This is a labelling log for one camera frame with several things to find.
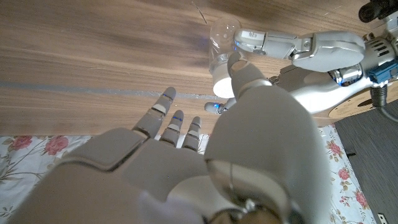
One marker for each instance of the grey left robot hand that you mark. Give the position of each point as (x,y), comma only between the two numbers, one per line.
(326,49)

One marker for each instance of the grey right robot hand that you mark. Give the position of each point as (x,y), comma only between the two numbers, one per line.
(264,140)

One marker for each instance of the clear medicine bottle white cap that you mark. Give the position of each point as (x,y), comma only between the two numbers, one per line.
(220,81)

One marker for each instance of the cardboard filament reel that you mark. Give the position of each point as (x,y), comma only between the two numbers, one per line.
(351,107)

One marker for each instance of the floral backdrop cloth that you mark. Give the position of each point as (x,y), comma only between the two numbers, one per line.
(18,155)

